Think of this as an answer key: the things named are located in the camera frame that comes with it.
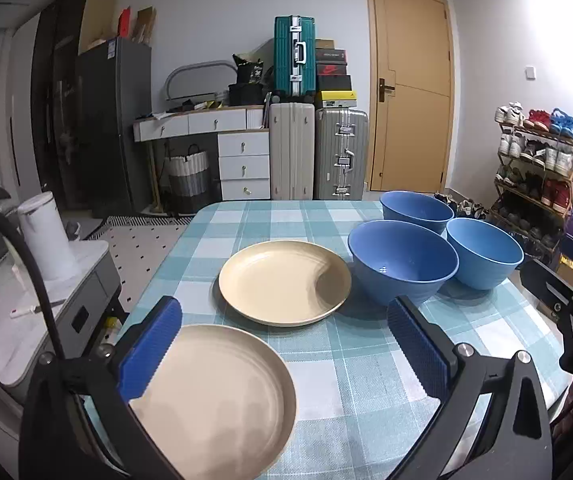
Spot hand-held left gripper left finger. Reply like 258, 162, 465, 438
19, 296, 183, 480

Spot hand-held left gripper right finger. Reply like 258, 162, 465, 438
387, 296, 553, 480

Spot light blue bowl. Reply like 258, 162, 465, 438
445, 217, 525, 291

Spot beige round plate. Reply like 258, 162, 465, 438
129, 324, 297, 480
218, 241, 352, 327

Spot teal checked tablecloth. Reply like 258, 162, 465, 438
84, 200, 572, 480

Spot grey side table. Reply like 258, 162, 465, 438
0, 239, 123, 403

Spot rows of racked shoes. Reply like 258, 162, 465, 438
494, 102, 573, 256

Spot scattered loose sneakers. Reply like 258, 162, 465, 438
434, 191, 492, 221

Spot white cylindrical appliance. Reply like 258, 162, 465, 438
18, 192, 81, 282

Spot grey white laundry basket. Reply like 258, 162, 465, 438
163, 144, 210, 214

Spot white drawer desk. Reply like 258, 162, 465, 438
133, 105, 272, 202

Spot silver suitcase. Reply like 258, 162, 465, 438
315, 108, 369, 201

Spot wooden door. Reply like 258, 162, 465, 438
365, 0, 455, 193

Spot black cabinet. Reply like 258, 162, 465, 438
75, 37, 152, 217

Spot beige suitcase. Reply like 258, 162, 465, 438
269, 102, 316, 201

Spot dark wardrobe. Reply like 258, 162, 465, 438
31, 0, 92, 211

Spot black yellow shoe box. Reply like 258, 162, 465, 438
315, 91, 358, 109

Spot black storage box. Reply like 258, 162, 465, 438
228, 83, 268, 107

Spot plain dark shoe box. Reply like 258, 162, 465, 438
317, 75, 353, 93

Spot black printed bag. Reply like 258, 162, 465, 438
233, 53, 267, 86

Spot teal suitcase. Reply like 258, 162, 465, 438
273, 16, 316, 99

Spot brown cardboard pieces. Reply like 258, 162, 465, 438
136, 7, 157, 44

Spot beige cardboard sheet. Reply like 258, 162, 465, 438
79, 0, 118, 54

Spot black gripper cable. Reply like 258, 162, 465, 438
0, 189, 67, 361

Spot grey rounded frame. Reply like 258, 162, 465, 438
165, 60, 237, 103

